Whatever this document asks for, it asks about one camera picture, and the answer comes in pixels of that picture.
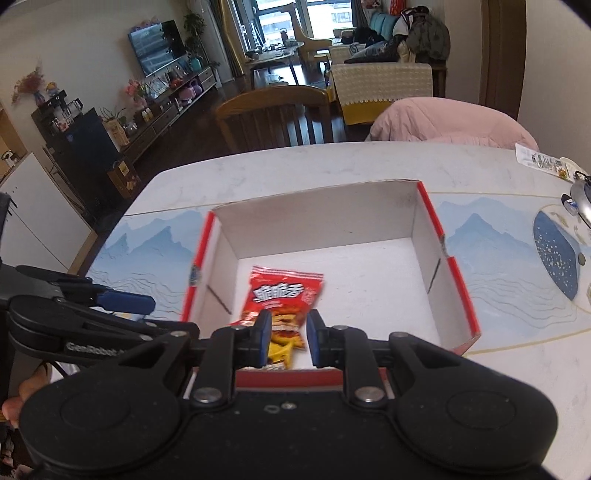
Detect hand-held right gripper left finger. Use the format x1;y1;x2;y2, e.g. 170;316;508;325
113;309;273;410

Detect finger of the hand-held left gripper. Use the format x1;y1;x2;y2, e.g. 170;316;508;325
10;295;201;342
16;265;157;316

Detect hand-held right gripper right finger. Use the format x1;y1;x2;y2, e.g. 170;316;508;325
306;309;468;409

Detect yellow snack packet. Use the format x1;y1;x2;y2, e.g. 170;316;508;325
264;330;308;371

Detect red snack packet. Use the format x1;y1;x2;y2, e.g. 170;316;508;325
230;265;325;352

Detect red-edged white cardboard box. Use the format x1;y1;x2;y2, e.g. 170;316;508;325
180;179;482;401

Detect person's left hand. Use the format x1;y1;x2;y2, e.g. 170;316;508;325
2;364;51;430

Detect white cabinet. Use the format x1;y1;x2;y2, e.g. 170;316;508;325
0;152;99;274

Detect brown cardboard box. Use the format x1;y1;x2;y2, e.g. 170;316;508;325
107;159;142;200

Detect black cabinet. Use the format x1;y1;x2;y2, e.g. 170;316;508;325
31;92;123;195

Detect long wooden TV cabinet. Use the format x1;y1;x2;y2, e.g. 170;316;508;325
121;65;221;163

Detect wooden chair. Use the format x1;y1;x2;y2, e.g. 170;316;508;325
215;87;334;156

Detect pink flowers in blue vase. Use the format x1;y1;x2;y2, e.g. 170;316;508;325
11;64;48;108

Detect flat screen television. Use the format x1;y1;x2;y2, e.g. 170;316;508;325
128;19;189;77

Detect sofa with cream cover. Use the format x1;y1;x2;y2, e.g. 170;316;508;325
329;61;435;126

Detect green potted plant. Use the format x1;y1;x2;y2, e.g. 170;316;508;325
182;11;209;66

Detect wooden coffee table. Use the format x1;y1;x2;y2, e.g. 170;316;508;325
244;41;306;88

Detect beige curtain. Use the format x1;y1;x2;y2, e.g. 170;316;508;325
209;0;245;78

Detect white printed packet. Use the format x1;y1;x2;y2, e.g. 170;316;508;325
515;143;577;179

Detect wooden armchair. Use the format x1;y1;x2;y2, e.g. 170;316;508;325
292;18;334;66

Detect silver desk lamp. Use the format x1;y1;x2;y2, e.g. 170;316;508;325
561;172;591;228

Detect large window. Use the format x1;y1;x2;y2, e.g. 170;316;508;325
233;0;366;49

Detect teal cushion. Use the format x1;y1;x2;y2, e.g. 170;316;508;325
369;11;394;34

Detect dark jacket pile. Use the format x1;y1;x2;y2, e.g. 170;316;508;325
399;6;451;64

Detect brown wooden door frame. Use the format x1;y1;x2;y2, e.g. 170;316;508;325
479;0;528;121

